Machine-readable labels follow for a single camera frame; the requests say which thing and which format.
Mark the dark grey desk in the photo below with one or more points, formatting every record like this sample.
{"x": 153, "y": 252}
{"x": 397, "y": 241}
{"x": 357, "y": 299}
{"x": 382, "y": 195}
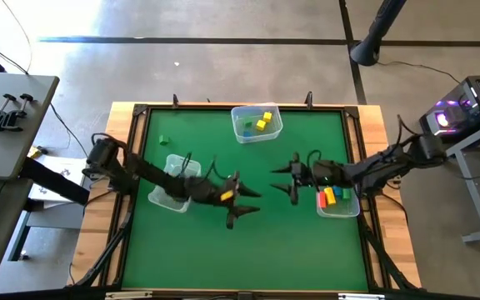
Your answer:
{"x": 2, "y": 216}

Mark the white printed sheet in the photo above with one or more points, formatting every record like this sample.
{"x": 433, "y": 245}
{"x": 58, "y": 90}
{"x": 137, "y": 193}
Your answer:
{"x": 63, "y": 166}

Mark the clear plastic bin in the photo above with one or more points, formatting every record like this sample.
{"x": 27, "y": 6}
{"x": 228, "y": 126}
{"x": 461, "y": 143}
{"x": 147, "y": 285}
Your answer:
{"x": 340, "y": 210}
{"x": 265, "y": 135}
{"x": 158, "y": 200}

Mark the yellow tape tag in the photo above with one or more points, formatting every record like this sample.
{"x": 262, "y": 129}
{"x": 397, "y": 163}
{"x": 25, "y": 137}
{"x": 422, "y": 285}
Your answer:
{"x": 226, "y": 195}

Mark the blue cube block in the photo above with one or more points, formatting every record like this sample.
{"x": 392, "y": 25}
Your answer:
{"x": 246, "y": 133}

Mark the green cube block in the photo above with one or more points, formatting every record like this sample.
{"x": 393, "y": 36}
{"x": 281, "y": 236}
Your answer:
{"x": 248, "y": 123}
{"x": 164, "y": 140}

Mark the black table edge clip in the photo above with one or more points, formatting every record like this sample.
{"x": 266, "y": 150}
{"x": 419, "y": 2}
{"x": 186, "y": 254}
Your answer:
{"x": 176, "y": 101}
{"x": 309, "y": 99}

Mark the black floor bar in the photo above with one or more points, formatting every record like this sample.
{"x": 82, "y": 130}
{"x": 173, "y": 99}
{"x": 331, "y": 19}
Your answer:
{"x": 56, "y": 181}

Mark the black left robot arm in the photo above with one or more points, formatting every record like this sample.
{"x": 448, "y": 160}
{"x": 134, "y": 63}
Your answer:
{"x": 148, "y": 171}

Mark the silver metal bracket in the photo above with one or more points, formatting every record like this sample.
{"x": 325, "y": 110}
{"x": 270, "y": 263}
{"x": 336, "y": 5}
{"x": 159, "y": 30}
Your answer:
{"x": 127, "y": 295}
{"x": 361, "y": 296}

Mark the black stand pole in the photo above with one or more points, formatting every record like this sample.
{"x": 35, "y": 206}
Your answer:
{"x": 373, "y": 37}

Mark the yellow cylinder block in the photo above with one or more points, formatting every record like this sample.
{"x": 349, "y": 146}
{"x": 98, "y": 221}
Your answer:
{"x": 330, "y": 196}

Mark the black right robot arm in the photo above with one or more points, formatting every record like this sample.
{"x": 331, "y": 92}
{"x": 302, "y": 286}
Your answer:
{"x": 373, "y": 168}

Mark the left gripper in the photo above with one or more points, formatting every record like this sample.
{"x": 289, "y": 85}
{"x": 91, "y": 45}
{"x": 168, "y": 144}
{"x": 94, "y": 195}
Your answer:
{"x": 211, "y": 192}

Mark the grey metal desk frame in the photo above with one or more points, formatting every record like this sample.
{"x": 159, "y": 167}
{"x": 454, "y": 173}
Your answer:
{"x": 471, "y": 187}

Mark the blue long block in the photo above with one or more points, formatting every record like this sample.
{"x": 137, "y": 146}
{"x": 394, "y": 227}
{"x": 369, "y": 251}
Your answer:
{"x": 338, "y": 191}

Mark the green table mat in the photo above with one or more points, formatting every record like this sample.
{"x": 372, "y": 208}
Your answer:
{"x": 240, "y": 250}

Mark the black desk clamp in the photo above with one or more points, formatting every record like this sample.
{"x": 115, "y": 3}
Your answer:
{"x": 0, "y": 121}
{"x": 17, "y": 114}

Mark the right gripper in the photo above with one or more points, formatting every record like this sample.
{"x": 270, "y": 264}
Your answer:
{"x": 304, "y": 175}

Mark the red cylinder block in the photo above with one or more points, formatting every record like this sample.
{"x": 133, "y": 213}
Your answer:
{"x": 322, "y": 199}

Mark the black lit computer tower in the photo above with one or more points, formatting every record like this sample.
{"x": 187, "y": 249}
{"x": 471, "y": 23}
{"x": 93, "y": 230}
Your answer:
{"x": 469, "y": 104}

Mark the yellow cube block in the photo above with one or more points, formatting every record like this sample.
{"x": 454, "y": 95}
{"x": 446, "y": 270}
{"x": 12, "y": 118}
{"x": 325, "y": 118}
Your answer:
{"x": 261, "y": 125}
{"x": 267, "y": 117}

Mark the small yellow object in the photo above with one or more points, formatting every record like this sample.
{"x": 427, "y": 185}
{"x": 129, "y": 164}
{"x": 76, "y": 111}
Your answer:
{"x": 34, "y": 152}

